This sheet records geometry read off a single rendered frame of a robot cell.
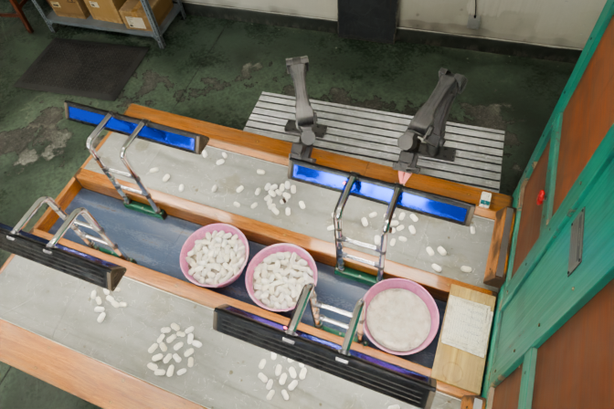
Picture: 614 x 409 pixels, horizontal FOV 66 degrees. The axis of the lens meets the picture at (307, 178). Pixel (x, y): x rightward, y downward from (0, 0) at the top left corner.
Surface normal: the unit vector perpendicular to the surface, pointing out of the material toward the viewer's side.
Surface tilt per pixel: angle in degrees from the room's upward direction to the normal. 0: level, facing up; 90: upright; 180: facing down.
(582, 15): 90
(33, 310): 0
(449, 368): 0
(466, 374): 0
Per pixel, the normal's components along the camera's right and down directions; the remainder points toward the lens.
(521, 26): -0.30, 0.77
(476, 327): -0.08, -0.58
